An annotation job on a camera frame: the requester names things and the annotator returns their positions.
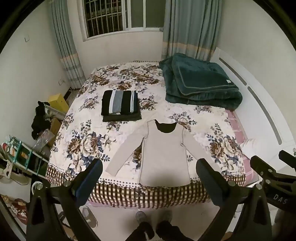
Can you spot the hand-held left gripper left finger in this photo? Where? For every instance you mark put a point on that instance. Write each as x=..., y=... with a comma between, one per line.
x=89, y=183

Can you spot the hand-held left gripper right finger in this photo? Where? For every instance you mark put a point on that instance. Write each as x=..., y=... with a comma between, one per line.
x=208, y=183

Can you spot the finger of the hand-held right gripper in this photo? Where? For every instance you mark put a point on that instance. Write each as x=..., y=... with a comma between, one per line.
x=266, y=170
x=288, y=157

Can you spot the beige long-sleeve shirt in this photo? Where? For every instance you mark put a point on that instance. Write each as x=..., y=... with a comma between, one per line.
x=164, y=157

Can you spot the grey slipper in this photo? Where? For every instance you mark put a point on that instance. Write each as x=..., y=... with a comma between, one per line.
x=89, y=216

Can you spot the pink striped mattress sheet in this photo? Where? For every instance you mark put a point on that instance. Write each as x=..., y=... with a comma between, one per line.
x=240, y=139

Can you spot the floral bed sheet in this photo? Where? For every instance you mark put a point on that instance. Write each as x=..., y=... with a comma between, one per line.
x=92, y=139

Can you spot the white round object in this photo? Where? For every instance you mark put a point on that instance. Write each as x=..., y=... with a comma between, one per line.
x=37, y=186

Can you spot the operator's feet in shoes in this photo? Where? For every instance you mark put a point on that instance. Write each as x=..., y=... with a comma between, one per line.
x=168, y=228

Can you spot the clear plastic bag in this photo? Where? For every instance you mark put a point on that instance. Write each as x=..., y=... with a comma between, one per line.
x=44, y=140

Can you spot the cardboard box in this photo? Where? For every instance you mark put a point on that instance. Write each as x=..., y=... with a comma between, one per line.
x=55, y=129

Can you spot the white headboard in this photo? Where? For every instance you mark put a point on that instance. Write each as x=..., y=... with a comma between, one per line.
x=259, y=97

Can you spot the person's left leg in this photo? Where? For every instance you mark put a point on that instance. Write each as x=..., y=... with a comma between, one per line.
x=141, y=228

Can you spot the teal storage rack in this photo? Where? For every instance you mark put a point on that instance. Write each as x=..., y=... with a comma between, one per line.
x=25, y=155

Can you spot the red patterned slipper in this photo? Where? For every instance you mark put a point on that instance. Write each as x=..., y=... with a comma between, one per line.
x=19, y=209

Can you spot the grey metal rack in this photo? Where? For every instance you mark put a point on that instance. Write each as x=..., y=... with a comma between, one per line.
x=56, y=113

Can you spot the folded dark grey garment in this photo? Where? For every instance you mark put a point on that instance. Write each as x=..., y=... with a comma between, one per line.
x=129, y=117

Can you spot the black cloth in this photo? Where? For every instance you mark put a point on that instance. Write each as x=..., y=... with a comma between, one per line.
x=40, y=120

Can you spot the yellow box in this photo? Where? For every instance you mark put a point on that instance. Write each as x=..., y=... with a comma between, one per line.
x=59, y=102

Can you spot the folded black striped sweater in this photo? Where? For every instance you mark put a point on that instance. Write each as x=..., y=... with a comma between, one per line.
x=120, y=102

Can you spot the folded teal quilt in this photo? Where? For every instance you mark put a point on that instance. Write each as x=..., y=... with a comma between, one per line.
x=198, y=81

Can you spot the grey-blue curtain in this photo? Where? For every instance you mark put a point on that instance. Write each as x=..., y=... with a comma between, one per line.
x=187, y=30
x=67, y=46

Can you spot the barred window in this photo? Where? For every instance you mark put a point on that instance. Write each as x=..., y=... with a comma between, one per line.
x=115, y=17

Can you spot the wall socket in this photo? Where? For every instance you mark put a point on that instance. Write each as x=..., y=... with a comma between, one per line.
x=61, y=82

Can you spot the wall switch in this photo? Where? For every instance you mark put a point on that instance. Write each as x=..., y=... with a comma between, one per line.
x=27, y=39

